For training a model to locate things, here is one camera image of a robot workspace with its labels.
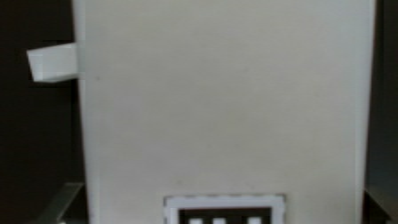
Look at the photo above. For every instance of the white cabinet body box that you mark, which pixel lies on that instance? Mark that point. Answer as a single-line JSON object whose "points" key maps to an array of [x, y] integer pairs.
{"points": [[53, 63]]}

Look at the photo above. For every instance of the white cabinet top block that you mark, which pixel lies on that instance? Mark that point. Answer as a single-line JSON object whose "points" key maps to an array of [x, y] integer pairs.
{"points": [[224, 93]]}

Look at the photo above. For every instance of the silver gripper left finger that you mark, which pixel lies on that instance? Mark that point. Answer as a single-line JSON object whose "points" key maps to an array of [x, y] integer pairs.
{"points": [[66, 209]]}

